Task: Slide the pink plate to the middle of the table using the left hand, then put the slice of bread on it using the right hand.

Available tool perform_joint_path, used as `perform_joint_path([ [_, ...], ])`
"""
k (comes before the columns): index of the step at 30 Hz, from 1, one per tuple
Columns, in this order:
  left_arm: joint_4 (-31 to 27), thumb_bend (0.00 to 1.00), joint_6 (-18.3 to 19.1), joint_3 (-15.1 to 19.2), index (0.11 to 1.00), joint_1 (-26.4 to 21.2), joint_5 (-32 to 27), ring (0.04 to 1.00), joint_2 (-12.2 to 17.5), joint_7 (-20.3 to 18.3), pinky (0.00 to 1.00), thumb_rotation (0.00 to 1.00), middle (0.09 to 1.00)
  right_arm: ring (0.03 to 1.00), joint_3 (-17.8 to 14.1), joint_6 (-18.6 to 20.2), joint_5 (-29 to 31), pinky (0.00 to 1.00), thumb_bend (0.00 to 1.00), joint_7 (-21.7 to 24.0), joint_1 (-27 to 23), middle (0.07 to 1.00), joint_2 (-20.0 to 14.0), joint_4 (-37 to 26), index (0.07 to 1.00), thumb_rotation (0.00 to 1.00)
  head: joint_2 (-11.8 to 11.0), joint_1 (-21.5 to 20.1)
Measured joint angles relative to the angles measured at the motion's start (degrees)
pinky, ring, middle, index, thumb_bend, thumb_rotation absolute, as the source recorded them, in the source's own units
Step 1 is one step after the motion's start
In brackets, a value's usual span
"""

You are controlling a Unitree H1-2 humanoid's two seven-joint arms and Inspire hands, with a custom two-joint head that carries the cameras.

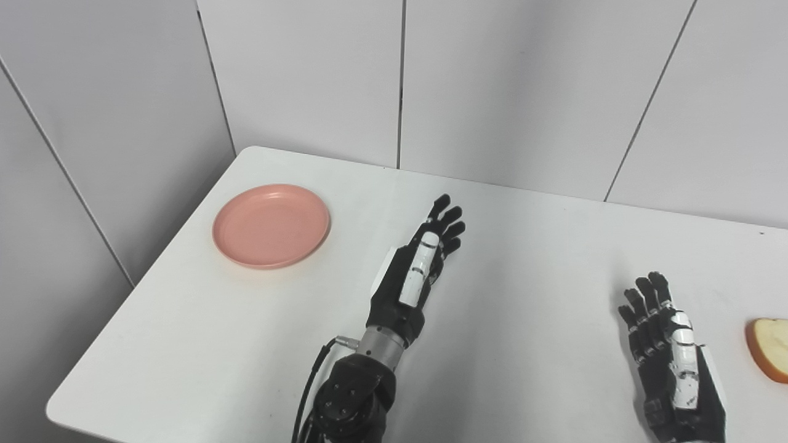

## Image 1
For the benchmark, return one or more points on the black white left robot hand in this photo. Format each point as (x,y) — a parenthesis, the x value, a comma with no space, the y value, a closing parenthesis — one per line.
(412,277)

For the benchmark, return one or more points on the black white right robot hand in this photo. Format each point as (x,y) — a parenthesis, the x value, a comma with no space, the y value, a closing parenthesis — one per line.
(680,369)

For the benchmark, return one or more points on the slice of white bread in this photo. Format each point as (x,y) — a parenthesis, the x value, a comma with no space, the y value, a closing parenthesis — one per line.
(772,347)

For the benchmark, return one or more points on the pink round plate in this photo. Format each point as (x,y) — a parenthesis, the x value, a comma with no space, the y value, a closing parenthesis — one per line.
(271,226)

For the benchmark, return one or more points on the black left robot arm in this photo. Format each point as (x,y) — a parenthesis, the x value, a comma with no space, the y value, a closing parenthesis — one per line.
(357,394)

